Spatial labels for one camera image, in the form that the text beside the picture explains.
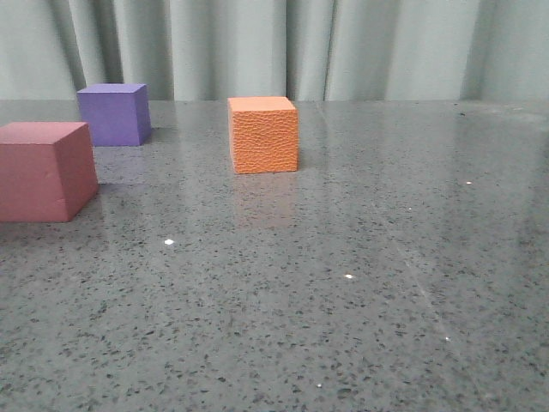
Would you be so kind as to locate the orange foam cube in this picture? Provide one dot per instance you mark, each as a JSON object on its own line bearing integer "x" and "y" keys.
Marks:
{"x": 263, "y": 134}

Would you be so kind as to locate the purple foam cube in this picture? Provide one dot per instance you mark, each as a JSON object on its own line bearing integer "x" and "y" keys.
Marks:
{"x": 117, "y": 113}

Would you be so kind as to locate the pale green curtain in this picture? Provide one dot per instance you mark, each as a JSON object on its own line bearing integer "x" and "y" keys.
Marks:
{"x": 305, "y": 50}

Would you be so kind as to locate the pink foam cube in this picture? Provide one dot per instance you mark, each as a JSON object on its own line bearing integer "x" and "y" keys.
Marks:
{"x": 47, "y": 171}

